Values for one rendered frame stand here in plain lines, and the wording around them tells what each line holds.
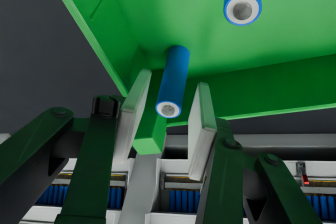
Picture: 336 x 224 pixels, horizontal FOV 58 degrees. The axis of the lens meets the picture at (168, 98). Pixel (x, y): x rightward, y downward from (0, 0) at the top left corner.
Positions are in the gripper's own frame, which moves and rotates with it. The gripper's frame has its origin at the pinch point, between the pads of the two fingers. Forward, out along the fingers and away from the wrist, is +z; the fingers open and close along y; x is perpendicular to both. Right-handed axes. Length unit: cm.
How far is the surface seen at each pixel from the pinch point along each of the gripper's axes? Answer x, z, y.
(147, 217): -57, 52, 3
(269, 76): 2.0, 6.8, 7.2
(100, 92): -33, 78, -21
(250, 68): 2.0, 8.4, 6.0
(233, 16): 6.4, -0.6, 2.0
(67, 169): -66, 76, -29
